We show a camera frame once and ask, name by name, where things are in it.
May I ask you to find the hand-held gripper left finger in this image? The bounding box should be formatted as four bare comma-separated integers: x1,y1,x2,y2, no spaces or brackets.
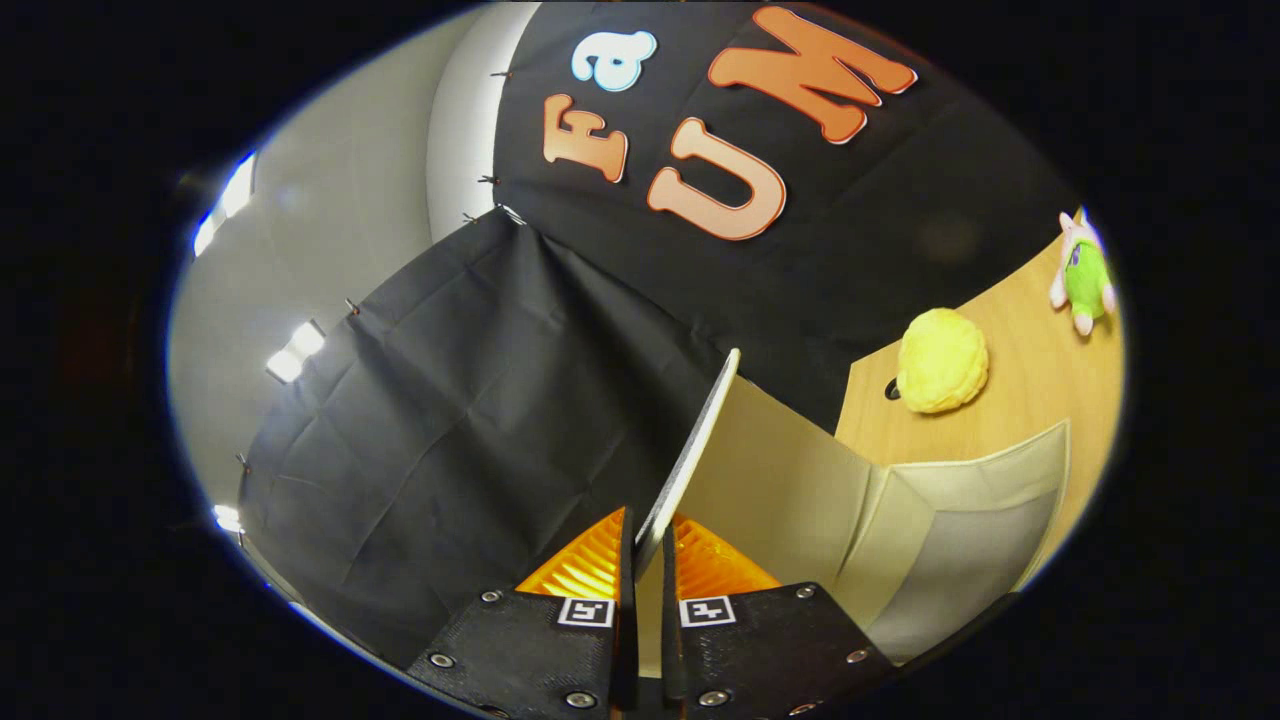
405,505,641,720

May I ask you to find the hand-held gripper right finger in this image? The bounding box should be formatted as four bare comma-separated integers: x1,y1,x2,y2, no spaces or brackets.
658,514,898,720

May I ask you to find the grey fabric storage box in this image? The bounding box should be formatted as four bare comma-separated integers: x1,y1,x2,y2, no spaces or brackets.
634,347,1073,669

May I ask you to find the black backdrop cloth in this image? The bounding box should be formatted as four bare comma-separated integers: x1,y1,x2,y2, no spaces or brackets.
237,0,1081,671

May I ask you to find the yellow round plush toy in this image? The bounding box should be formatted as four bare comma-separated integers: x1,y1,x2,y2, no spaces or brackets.
895,308,991,415

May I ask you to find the green and pink plush toy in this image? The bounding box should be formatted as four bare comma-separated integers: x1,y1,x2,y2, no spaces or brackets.
1048,207,1118,337

